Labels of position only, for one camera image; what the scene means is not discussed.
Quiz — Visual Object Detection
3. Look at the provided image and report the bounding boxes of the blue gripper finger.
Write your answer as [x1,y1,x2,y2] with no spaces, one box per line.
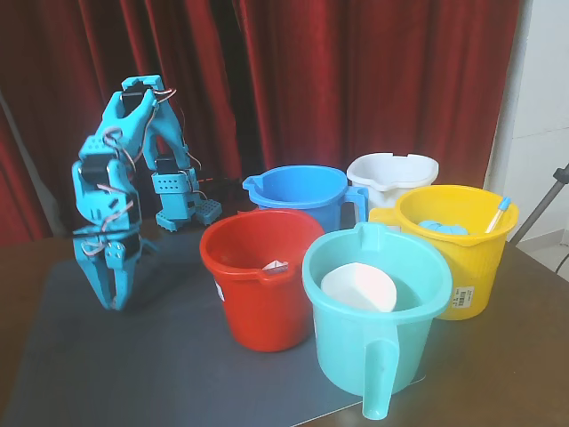
[110,257,137,312]
[76,255,115,309]

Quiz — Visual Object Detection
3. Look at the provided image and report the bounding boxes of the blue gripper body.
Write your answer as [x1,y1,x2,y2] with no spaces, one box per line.
[72,229,144,268]

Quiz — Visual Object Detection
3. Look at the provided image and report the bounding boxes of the dark grey mat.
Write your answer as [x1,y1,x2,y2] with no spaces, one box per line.
[0,230,430,427]

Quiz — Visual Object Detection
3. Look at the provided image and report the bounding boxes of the red plastic bucket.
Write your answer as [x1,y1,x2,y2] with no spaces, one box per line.
[198,208,325,353]

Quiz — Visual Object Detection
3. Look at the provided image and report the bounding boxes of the white folded paper boat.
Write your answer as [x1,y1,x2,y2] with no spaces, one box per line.
[261,257,290,275]

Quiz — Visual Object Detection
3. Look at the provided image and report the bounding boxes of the blue plastic bucket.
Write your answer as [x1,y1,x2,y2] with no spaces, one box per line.
[242,165,370,232]

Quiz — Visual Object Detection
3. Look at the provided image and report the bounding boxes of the teal plastic bucket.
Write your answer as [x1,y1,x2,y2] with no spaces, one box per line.
[301,222,454,422]

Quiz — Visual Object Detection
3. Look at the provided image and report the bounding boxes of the white paper bowl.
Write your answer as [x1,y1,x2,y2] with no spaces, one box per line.
[319,262,398,313]

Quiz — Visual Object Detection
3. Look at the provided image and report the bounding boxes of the white plastic bucket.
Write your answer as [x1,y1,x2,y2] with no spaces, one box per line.
[346,152,440,210]

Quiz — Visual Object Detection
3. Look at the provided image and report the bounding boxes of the red curtain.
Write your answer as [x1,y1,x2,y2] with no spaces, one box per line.
[0,0,519,246]

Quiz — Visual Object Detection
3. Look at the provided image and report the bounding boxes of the light blue glove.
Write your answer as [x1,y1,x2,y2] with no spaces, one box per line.
[418,218,470,237]

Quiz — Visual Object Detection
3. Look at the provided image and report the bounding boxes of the barcode label sticker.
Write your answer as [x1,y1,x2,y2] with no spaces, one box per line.
[451,284,475,309]

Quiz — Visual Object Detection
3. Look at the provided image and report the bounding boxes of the yellow plastic bucket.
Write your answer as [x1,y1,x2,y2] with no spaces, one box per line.
[367,184,520,321]

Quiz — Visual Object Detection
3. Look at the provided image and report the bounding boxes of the syringe with blue cap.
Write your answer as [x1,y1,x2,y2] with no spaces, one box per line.
[484,196,511,235]

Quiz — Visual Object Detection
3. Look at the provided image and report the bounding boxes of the grey tripod stand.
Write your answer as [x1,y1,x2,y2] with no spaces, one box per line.
[510,162,569,246]

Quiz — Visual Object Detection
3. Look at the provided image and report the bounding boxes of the thin black cable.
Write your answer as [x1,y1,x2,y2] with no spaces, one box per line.
[549,252,569,279]

